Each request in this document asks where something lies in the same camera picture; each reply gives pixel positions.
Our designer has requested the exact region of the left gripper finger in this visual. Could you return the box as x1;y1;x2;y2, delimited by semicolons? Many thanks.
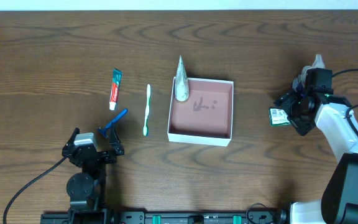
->
67;128;80;146
109;126;122;150

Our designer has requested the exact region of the green white packet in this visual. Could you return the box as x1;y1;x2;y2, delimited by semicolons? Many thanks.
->
268;108;290;126

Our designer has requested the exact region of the blue pump bottle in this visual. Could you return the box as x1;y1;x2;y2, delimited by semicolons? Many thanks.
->
292;54;325;94

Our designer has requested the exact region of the green white toothbrush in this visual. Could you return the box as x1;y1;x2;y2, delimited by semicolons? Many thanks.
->
143;84;151;136

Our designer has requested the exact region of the red green toothpaste tube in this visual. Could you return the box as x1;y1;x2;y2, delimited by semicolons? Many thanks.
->
109;69;122;111

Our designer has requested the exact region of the white cream tube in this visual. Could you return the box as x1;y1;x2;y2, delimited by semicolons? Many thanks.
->
174;56;190;102

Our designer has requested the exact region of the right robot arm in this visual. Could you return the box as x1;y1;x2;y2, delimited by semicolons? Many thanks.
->
273;88;358;223

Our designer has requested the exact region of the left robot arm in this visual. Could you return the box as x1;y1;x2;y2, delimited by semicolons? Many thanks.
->
62;126;124;224

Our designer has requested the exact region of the blue disposable razor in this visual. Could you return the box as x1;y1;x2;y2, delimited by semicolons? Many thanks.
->
98;108;128;138

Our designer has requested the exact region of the white cardboard box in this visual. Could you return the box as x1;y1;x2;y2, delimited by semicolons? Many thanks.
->
167;78;234;147

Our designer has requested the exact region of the left black cable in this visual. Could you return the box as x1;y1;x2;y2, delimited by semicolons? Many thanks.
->
2;155;68;224

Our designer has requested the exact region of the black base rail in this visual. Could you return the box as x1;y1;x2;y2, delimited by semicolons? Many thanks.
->
40;209;289;224

